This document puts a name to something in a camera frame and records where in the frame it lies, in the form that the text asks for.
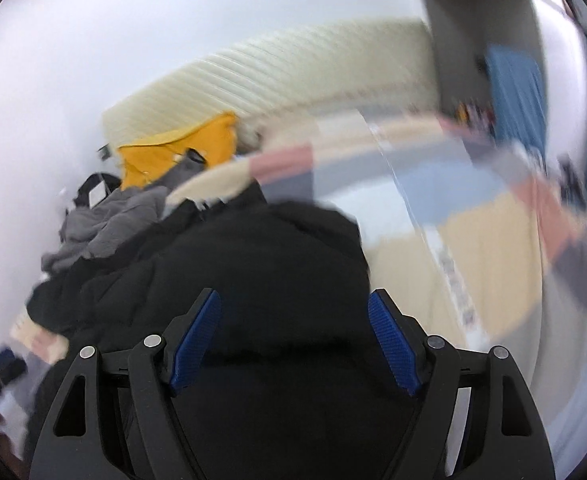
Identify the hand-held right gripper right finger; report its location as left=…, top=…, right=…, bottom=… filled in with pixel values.
left=367, top=287, right=557, bottom=480

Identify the checkered blanket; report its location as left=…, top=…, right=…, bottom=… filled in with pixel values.
left=8, top=110, right=587, bottom=366

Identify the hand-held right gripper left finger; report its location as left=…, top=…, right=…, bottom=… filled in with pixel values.
left=28, top=287, right=223, bottom=480

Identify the black bag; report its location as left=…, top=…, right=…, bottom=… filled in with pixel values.
left=74, top=172, right=122, bottom=208

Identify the cream quilted headboard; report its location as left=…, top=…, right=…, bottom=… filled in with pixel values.
left=101, top=17, right=439, bottom=148

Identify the black padded jacket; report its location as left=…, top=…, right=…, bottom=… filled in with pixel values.
left=24, top=182, right=424, bottom=480

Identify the grey wardrobe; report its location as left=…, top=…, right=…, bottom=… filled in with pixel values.
left=413, top=0, right=587, bottom=126

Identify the yellow pillow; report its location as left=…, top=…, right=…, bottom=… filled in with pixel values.
left=118, top=112, right=239, bottom=191

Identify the grey garment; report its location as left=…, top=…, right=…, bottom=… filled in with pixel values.
left=41, top=147, right=208, bottom=273

